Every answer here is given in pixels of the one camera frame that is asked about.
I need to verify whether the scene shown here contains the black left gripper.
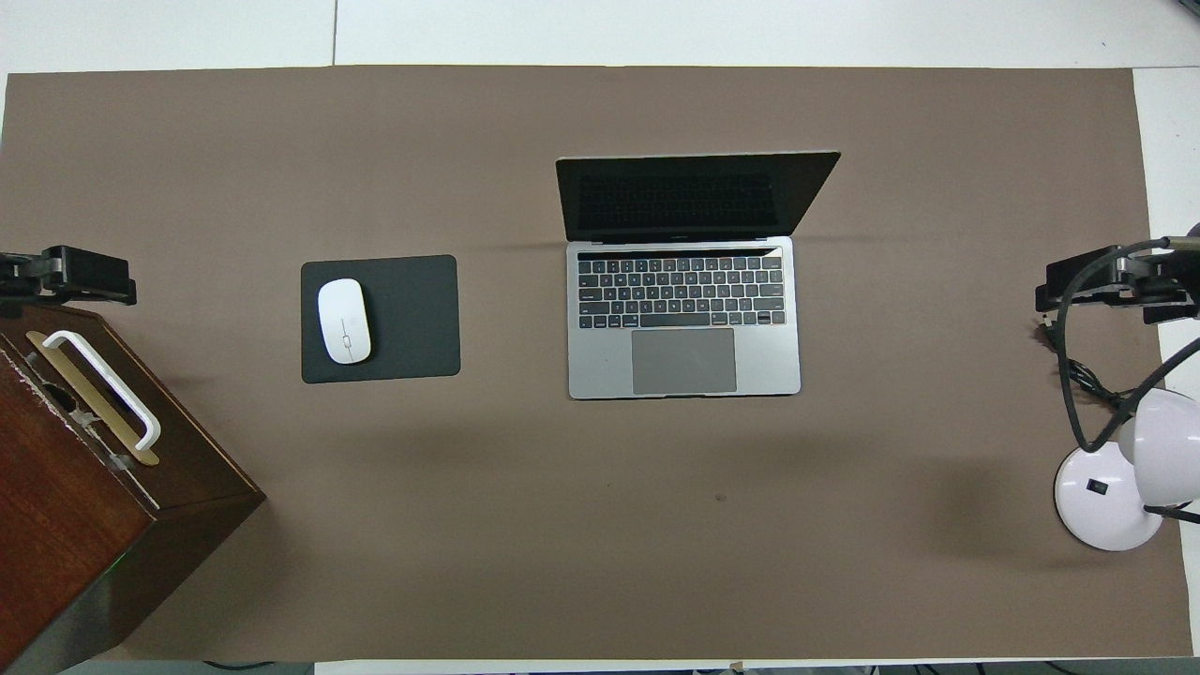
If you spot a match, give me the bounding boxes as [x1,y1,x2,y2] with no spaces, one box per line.
[0,246,137,315]

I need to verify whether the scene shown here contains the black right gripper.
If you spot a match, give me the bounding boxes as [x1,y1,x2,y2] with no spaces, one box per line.
[1036,246,1200,324]

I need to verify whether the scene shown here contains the silver laptop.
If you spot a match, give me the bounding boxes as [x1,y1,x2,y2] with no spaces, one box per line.
[555,151,842,401]

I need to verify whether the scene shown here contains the white desk lamp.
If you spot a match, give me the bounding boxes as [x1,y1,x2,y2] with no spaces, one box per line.
[1053,387,1200,552]

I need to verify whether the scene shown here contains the dark wooden box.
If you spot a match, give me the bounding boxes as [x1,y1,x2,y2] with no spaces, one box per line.
[0,292,267,671]

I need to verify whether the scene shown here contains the white computer mouse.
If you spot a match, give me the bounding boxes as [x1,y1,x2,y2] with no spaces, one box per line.
[317,278,373,366]

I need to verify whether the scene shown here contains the black mouse pad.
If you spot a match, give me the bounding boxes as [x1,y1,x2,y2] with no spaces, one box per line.
[300,254,462,385]

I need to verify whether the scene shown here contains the brown table mat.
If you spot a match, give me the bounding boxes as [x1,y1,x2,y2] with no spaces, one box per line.
[0,66,1193,662]

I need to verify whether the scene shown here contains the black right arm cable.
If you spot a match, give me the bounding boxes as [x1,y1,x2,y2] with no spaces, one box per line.
[1055,236,1200,456]

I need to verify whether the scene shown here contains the black lamp power cable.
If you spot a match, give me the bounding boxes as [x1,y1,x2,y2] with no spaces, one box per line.
[1034,316,1140,423]

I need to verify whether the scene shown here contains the white box handle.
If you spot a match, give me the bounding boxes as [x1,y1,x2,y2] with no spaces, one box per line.
[42,330,162,453]

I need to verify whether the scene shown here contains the brass handle plate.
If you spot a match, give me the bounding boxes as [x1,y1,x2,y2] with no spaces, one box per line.
[25,330,161,467]

